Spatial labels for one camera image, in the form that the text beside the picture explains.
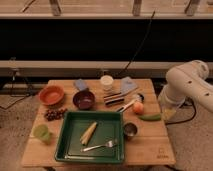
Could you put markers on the wooden folding table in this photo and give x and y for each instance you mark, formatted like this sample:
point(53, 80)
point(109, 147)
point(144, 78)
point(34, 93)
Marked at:
point(151, 146)

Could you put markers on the green plastic cup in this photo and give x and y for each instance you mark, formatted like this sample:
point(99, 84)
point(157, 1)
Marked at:
point(42, 133)

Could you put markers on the dark purple bowl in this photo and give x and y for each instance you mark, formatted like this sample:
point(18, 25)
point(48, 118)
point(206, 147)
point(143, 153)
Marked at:
point(84, 100)

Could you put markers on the small metal cup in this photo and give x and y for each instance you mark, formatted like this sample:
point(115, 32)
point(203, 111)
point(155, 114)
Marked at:
point(130, 130)

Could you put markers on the orange bowl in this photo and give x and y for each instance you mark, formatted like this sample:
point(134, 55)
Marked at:
point(51, 95)

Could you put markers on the orange apple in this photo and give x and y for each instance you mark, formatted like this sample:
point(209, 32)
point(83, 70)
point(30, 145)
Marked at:
point(138, 108)

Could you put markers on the bunch of dark grapes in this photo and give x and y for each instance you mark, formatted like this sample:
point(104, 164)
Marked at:
point(55, 114)

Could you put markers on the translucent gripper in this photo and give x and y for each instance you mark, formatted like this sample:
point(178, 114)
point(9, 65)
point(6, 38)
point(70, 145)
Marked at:
point(168, 107)

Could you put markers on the white handled utensil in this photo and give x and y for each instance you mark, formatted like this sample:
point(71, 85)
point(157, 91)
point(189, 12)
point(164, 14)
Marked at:
point(135, 98)

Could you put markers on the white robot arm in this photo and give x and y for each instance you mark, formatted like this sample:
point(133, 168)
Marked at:
point(186, 80)

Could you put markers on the white cup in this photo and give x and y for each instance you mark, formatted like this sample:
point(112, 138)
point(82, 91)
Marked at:
point(106, 82)

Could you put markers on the baby corn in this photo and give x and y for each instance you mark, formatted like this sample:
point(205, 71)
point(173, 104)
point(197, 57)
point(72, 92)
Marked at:
point(88, 133)

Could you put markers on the metal fork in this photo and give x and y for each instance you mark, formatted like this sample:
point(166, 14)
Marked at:
point(108, 144)

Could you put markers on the green plastic tray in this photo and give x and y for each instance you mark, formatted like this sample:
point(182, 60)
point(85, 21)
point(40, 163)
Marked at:
point(91, 137)

